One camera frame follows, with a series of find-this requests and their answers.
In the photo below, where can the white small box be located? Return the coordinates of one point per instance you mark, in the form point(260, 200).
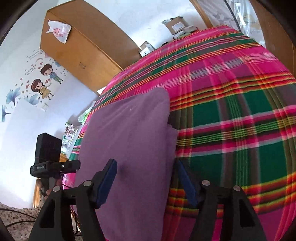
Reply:
point(146, 48)

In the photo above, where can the white plastic bag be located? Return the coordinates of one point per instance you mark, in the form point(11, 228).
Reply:
point(59, 30)

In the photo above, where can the green tissue pack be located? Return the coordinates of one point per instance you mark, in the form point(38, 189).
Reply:
point(83, 117)

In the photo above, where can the left floral sleeve forearm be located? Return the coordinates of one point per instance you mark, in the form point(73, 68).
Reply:
point(20, 222)

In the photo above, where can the cardboard box with label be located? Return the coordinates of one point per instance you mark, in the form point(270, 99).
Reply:
point(175, 25)

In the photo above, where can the purple fleece garment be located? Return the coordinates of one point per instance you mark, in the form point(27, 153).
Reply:
point(135, 132)

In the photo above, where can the cartoon couple wall sticker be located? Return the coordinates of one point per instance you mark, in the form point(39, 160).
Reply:
point(42, 86)

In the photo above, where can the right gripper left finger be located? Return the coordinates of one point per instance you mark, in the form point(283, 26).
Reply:
point(54, 220)

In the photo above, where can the pink plaid bed cover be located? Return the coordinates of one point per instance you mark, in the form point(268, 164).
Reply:
point(233, 105)

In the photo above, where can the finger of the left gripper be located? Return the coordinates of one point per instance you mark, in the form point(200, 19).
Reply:
point(69, 166)

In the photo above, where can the wooden wardrobe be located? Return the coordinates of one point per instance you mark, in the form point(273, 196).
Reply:
point(96, 48)

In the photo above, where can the curtain with cartoon prints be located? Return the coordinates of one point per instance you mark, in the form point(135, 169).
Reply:
point(239, 15)

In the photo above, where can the wooden door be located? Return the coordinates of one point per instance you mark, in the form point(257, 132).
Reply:
point(277, 40)

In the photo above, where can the person's left hand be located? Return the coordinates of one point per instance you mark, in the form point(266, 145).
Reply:
point(52, 183)

